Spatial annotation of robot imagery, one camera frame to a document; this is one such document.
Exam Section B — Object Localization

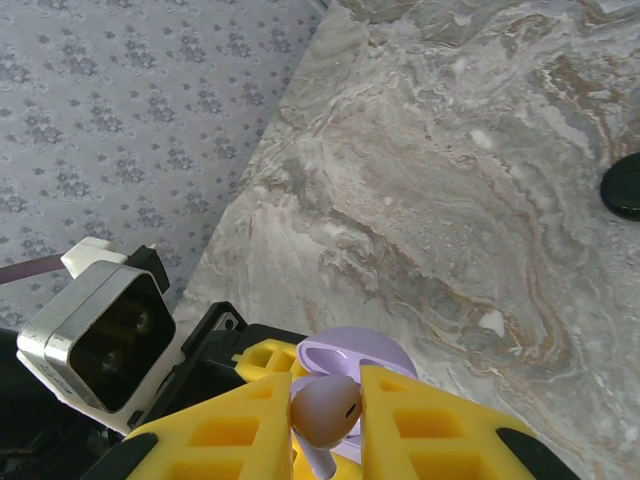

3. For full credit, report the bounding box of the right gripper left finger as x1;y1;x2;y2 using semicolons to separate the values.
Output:
92;371;295;480

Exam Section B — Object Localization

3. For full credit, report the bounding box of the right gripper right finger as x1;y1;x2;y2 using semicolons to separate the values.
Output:
359;363;584;480

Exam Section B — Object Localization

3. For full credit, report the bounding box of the purple wireless earbud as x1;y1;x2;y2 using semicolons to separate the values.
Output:
289;374;364;479

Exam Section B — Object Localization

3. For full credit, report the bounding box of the purple earbud charging case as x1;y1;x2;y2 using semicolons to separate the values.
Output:
295;325;419;469

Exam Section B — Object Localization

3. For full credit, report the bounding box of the black earbud charging case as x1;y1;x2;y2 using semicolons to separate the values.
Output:
598;152;640;224

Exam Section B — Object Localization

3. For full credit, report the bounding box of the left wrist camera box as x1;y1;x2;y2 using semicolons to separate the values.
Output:
16;237;177;435

